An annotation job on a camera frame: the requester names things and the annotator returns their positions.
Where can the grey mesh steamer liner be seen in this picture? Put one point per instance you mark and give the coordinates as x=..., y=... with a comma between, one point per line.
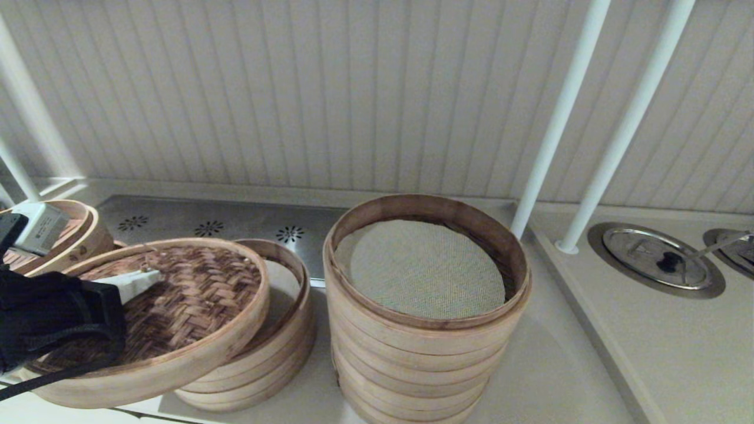
x=418, y=271

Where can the thin white metal pole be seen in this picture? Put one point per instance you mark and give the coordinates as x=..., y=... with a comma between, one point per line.
x=20, y=174

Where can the short bamboo steamer stack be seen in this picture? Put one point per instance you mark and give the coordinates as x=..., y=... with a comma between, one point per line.
x=277, y=353

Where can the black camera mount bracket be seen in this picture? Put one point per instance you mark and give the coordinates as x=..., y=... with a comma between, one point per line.
x=9, y=232

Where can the bamboo steamers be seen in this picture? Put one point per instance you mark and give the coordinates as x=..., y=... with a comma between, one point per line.
x=82, y=235

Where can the round steel pot lid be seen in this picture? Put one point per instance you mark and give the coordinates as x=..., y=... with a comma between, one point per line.
x=736, y=253

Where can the thick white metal pole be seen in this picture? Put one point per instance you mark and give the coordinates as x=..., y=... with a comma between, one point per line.
x=35, y=106

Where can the woven bamboo steamer lid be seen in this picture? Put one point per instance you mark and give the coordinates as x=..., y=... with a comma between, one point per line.
x=188, y=300

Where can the white rack base rail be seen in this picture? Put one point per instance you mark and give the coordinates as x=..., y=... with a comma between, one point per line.
x=59, y=185

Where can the silver white wrist camera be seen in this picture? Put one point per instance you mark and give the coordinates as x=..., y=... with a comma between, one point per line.
x=38, y=227

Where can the tall bamboo steamer stack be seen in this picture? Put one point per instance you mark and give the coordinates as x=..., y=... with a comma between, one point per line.
x=412, y=365

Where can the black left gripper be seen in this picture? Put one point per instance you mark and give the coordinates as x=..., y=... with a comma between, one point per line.
x=53, y=312

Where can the round steel lid black knob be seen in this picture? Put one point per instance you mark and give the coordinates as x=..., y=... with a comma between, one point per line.
x=636, y=247

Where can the perforated steel steam panel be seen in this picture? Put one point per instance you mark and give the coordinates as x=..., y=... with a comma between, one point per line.
x=177, y=218

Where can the white cloth steamer liner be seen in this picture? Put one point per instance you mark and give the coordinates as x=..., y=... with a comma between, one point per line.
x=283, y=282

